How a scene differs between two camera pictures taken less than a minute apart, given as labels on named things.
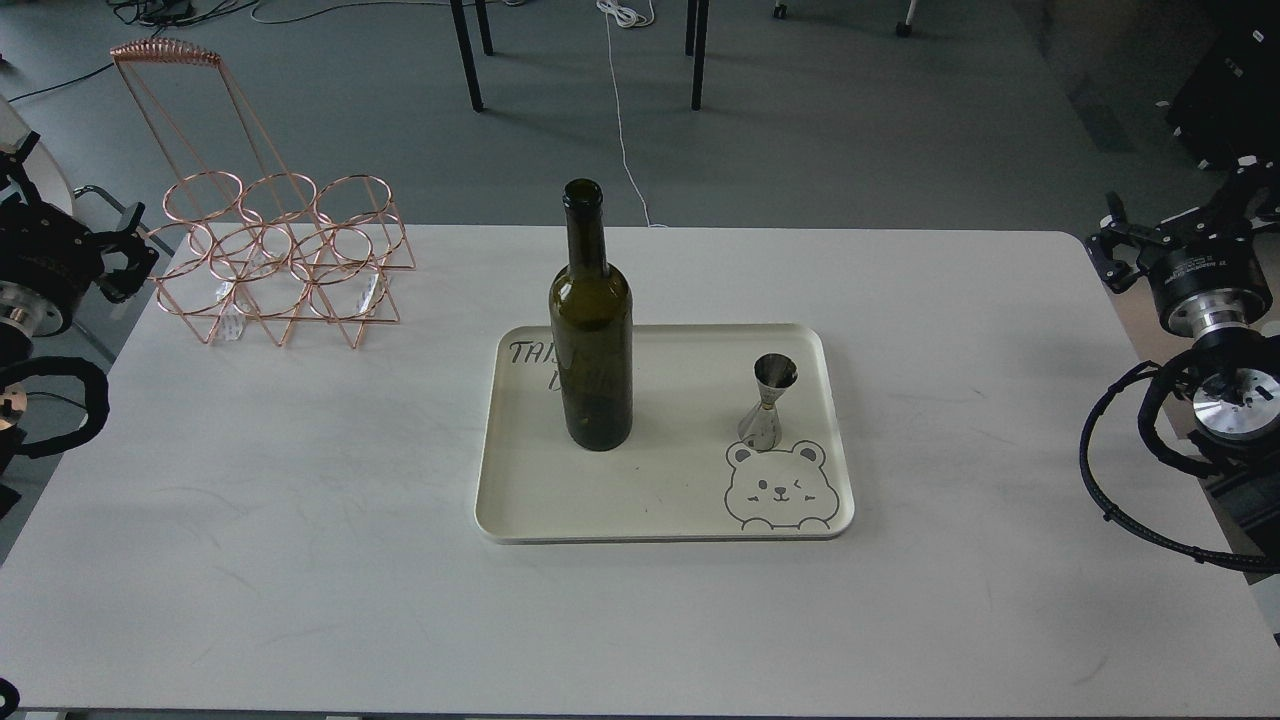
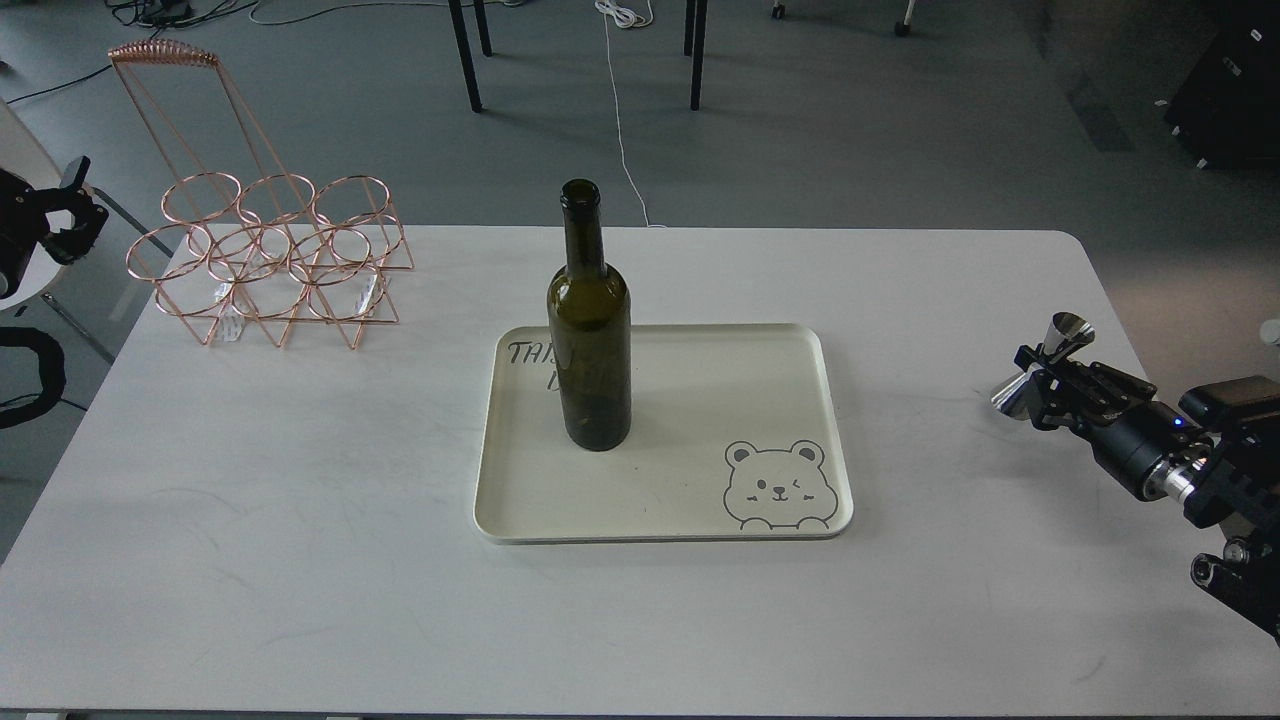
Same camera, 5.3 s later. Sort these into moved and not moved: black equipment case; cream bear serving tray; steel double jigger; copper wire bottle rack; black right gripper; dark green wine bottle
Moved: black right gripper; steel double jigger
Not moved: copper wire bottle rack; black equipment case; dark green wine bottle; cream bear serving tray
